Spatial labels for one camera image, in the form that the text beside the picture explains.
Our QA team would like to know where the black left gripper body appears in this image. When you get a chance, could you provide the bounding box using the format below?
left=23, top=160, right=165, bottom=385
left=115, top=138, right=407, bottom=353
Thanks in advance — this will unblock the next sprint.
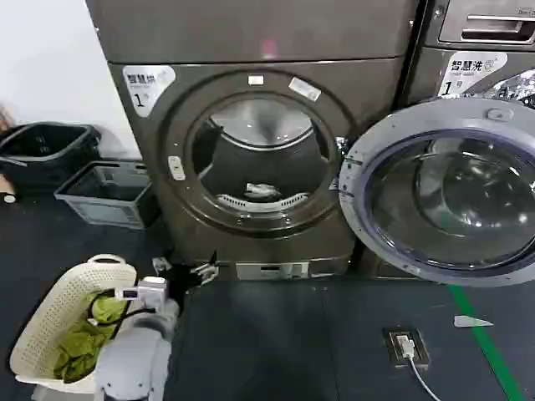
left=163, top=261, right=199, bottom=300

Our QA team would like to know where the grey plastic crate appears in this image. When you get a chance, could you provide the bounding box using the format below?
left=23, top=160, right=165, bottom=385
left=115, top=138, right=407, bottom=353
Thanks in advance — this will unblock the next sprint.
left=53, top=160, right=159, bottom=231

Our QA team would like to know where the pale cloth in drum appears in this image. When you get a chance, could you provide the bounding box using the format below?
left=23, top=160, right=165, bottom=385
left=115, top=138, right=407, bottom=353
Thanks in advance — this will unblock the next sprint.
left=244, top=182, right=282, bottom=200

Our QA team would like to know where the green cloth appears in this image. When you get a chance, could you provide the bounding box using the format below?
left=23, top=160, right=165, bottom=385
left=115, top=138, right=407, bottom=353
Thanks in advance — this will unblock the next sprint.
left=53, top=290, right=131, bottom=383

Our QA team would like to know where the white perforated laundry basket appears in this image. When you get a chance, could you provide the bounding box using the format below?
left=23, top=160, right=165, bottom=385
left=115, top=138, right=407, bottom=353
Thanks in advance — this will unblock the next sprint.
left=8, top=254, right=140, bottom=384

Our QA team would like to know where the black plastic basket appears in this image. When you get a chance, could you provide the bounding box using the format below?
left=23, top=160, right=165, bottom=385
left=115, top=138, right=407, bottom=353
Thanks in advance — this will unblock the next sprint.
left=0, top=121, right=102, bottom=198

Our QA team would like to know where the metal floor socket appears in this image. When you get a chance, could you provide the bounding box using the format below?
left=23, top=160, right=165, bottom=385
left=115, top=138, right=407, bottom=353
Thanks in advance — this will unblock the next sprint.
left=382, top=326, right=432, bottom=369

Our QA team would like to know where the grey dryer with round opening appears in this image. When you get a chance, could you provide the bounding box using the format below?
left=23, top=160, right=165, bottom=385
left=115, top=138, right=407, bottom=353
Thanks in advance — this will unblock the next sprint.
left=106, top=56, right=413, bottom=282

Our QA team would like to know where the grey stacked dryer unit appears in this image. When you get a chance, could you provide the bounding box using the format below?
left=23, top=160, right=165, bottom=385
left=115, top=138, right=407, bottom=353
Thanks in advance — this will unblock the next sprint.
left=85, top=0, right=424, bottom=64

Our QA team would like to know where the round glass dryer door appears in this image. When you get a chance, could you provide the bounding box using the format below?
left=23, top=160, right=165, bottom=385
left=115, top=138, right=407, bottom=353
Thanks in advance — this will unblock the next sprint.
left=337, top=99, right=535, bottom=288

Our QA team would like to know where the white paper scrap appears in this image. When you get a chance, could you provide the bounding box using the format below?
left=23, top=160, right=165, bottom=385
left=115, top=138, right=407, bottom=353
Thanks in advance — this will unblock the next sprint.
left=453, top=315, right=495, bottom=329

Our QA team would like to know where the green floor tape strip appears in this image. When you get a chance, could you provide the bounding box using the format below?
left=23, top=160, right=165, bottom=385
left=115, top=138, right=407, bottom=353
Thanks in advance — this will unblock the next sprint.
left=448, top=283, right=526, bottom=401

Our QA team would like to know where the grey washing machine with label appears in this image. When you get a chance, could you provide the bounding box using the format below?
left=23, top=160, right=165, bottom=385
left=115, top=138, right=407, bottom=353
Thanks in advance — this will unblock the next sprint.
left=400, top=44, right=535, bottom=280

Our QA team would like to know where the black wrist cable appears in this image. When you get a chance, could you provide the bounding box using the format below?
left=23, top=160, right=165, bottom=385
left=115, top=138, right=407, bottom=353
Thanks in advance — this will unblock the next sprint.
left=85, top=287, right=156, bottom=327

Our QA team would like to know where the white power cable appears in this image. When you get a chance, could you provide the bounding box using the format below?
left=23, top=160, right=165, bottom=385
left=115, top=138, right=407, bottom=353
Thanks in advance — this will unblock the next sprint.
left=399, top=333, right=445, bottom=401

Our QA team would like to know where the grey machine with drawer handle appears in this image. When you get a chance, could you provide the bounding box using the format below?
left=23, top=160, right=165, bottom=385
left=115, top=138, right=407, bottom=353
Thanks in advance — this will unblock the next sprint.
left=411, top=0, right=535, bottom=49

